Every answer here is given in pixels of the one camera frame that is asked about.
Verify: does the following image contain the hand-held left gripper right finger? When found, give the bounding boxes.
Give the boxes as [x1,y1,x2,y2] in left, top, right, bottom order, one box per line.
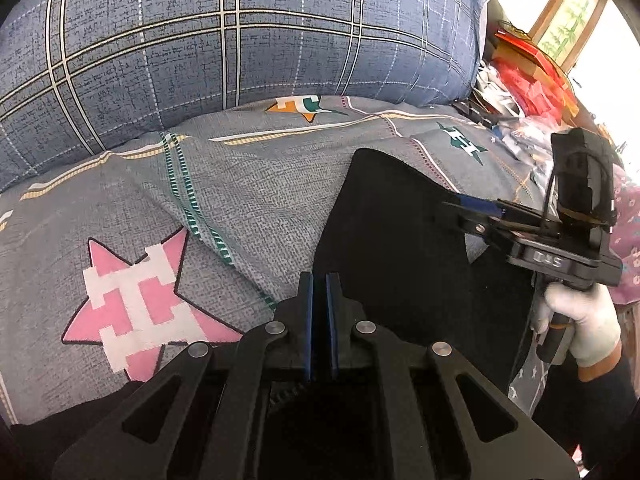
[327,272,578,480]

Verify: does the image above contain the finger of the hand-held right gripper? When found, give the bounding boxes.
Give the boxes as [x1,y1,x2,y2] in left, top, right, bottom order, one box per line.
[435,207,546,251]
[442,195,546,221]

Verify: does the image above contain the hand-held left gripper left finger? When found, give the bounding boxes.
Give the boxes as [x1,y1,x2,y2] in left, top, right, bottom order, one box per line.
[52,272,314,480]

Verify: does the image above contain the black pants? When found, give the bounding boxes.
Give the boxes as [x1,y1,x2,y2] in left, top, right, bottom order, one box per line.
[10,147,551,480]

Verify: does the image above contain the person's right forearm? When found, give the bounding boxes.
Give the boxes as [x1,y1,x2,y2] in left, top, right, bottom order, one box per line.
[550,354,640,471]

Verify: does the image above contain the person's right hand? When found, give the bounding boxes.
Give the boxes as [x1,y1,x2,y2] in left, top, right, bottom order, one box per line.
[531,282,622,368]

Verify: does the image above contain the pink floral cloth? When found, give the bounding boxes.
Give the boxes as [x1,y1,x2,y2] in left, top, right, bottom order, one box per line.
[607,164,640,306]

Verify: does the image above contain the pile of clear plastic bags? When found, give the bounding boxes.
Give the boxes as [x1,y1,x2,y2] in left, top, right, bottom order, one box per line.
[472,62,556,186]

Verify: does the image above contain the pile of red packets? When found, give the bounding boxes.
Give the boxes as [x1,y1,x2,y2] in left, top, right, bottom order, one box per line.
[492,29,581,118]

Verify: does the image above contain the grey star-print bed sheet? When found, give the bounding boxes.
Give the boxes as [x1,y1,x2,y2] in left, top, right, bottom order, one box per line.
[0,94,551,426]

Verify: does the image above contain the wooden framed bamboo painting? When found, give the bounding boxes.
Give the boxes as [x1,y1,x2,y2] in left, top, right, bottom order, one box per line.
[529,0,617,72]

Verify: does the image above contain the blue plaid pillow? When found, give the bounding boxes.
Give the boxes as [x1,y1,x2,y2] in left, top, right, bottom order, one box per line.
[0,0,493,193]

